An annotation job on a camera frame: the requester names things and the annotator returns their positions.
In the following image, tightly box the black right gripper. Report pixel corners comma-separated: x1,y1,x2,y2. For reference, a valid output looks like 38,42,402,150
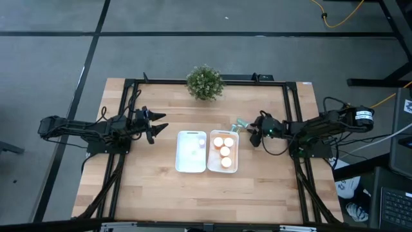
247,115,286,148

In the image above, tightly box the yellow extension cord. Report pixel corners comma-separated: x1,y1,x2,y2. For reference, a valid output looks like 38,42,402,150
370,81,412,110

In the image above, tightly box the white cable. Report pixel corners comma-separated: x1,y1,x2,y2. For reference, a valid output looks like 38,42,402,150
349,122,412,155

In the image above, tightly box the black desk frame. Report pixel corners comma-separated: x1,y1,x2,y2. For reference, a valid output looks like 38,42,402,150
346,0,412,88

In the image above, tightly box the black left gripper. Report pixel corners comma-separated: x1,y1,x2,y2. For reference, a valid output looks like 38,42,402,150
133,105,169,145

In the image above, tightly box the white plastic bin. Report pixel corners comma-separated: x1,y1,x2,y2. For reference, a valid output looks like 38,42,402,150
174,130,207,174
207,130,240,174

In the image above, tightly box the black laptop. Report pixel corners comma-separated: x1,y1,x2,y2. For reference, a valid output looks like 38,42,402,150
369,166,412,230

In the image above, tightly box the white bag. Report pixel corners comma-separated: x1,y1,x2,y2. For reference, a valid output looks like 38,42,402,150
333,159,362,200

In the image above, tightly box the yellow floor cable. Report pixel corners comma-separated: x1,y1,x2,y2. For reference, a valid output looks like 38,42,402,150
310,0,366,29

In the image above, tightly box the white shoe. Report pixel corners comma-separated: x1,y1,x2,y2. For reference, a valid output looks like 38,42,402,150
346,202,370,223

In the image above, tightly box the black aluminium table frame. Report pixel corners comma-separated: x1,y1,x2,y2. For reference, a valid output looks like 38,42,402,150
73,72,344,226

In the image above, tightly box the grey chair leg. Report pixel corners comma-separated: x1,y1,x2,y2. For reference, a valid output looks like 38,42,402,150
0,140,25,156

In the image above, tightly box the black camera mount rail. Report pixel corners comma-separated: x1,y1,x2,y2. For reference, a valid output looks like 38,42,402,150
0,217,412,232

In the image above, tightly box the black computer tower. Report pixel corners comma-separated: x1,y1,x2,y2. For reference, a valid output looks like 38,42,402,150
388,87,412,180

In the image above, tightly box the small green potted plant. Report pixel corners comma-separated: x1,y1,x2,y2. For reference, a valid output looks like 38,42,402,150
185,64,225,102

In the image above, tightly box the black bracket bar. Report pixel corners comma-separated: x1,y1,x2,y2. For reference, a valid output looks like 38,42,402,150
221,72,275,82

